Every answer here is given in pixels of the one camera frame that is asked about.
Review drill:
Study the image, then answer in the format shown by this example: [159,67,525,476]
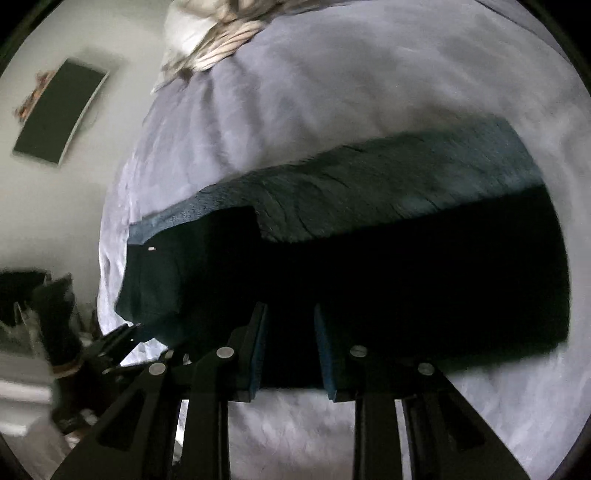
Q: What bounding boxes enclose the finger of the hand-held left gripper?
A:
[102,348,192,378]
[83,323,141,364]

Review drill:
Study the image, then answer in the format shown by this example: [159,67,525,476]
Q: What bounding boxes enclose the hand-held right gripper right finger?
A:
[314,304,527,480]

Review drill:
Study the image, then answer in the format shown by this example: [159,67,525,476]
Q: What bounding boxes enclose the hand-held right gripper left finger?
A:
[51,302,269,480]

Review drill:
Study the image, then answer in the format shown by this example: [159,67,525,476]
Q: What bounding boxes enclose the black pants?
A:
[115,185,572,389]

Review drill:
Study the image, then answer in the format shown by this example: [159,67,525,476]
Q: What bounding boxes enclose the dark fuzzy object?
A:
[0,268,85,376]

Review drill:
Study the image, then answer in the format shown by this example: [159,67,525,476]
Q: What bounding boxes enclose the blue floral patterned cloth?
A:
[127,117,546,246]

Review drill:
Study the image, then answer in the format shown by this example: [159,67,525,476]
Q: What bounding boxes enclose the lavender bed blanket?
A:
[96,0,591,480]

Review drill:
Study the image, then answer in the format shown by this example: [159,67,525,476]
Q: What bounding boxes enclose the striped beige crumpled cloth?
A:
[151,0,259,95]

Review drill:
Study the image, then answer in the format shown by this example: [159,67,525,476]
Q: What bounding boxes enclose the dark wall panel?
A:
[12,58,112,165]

